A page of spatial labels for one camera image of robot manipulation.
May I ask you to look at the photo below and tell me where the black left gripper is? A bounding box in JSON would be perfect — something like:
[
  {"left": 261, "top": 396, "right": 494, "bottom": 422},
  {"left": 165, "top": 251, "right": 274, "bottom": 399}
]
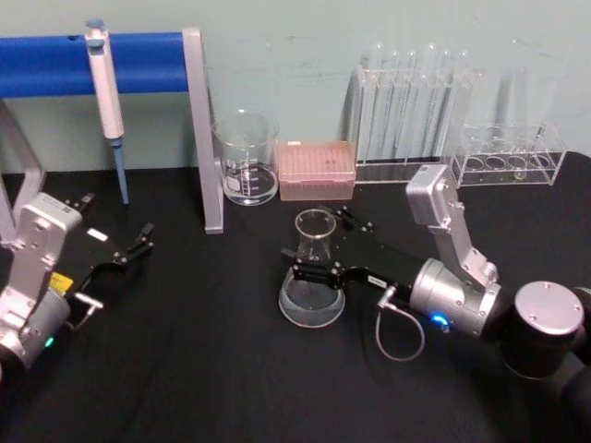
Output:
[{"left": 48, "top": 193, "right": 156, "bottom": 305}]

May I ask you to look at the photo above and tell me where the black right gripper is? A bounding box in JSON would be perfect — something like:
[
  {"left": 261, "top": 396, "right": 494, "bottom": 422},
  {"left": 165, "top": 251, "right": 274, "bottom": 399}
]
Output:
[{"left": 280, "top": 205, "right": 435, "bottom": 306}]

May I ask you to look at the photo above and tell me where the clear glass conical flask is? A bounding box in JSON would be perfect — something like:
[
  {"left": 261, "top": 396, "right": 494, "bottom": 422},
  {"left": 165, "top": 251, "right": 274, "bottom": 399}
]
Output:
[{"left": 278, "top": 208, "right": 346, "bottom": 329}]

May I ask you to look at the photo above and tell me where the pink pipette tip box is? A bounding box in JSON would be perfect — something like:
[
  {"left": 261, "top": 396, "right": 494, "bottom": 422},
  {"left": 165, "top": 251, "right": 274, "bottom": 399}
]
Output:
[{"left": 275, "top": 140, "right": 357, "bottom": 202}]

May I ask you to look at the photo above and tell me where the tall clear acrylic tube rack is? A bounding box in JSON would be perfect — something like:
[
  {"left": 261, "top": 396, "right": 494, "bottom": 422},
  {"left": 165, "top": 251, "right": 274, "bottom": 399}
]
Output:
[{"left": 353, "top": 64, "right": 472, "bottom": 186}]

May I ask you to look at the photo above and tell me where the clear glass beaker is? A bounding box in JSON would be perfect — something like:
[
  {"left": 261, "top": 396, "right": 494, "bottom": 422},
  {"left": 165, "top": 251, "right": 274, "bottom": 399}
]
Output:
[{"left": 211, "top": 110, "right": 281, "bottom": 207}]

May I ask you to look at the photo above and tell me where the white pipette with blue tip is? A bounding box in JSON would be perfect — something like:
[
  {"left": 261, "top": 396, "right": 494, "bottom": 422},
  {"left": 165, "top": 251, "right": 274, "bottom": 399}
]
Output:
[{"left": 85, "top": 18, "right": 131, "bottom": 205}]

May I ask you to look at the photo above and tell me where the clear glass test tube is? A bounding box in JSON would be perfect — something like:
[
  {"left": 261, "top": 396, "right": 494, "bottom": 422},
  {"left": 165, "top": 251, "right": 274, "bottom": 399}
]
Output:
[
  {"left": 436, "top": 48, "right": 454, "bottom": 158},
  {"left": 368, "top": 42, "right": 389, "bottom": 162},
  {"left": 386, "top": 49, "right": 405, "bottom": 162},
  {"left": 450, "top": 48, "right": 473, "bottom": 158},
  {"left": 422, "top": 42, "right": 440, "bottom": 162},
  {"left": 402, "top": 48, "right": 420, "bottom": 162}
]

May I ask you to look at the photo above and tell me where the blue and grey pipette stand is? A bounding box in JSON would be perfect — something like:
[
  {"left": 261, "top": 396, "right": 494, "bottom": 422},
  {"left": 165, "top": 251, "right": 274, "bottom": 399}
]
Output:
[{"left": 0, "top": 28, "right": 227, "bottom": 245}]

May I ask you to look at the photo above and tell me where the black table cloth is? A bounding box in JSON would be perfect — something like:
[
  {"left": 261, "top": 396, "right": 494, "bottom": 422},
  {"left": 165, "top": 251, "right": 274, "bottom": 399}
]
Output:
[{"left": 0, "top": 150, "right": 591, "bottom": 443}]

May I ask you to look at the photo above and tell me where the low clear acrylic tube rack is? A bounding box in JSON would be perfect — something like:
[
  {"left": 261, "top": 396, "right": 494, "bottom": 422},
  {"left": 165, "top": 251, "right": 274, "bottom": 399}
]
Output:
[{"left": 450, "top": 123, "right": 568, "bottom": 188}]

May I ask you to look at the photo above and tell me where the small clear glass tube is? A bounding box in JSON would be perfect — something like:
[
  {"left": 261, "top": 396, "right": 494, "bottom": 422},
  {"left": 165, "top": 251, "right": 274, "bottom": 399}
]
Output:
[{"left": 514, "top": 122, "right": 549, "bottom": 181}]

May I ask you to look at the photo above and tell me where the tall clear glass cylinder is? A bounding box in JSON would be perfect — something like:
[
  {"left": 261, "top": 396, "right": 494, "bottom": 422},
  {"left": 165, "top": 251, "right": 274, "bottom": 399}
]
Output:
[{"left": 498, "top": 39, "right": 558, "bottom": 156}]

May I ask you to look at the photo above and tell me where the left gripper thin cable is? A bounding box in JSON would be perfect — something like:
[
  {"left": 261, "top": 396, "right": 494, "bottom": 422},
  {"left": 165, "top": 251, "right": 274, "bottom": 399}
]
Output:
[{"left": 64, "top": 291, "right": 105, "bottom": 331}]

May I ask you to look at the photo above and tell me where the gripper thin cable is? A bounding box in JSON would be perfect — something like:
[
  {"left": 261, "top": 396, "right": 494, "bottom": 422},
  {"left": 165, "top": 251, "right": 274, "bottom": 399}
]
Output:
[
  {"left": 374, "top": 284, "right": 427, "bottom": 362},
  {"left": 64, "top": 291, "right": 105, "bottom": 331}
]

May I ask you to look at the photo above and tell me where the right gripper thin cable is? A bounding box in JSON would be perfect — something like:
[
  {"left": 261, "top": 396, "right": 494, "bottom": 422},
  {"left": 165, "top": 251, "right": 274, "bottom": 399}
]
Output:
[{"left": 374, "top": 284, "right": 427, "bottom": 362}]

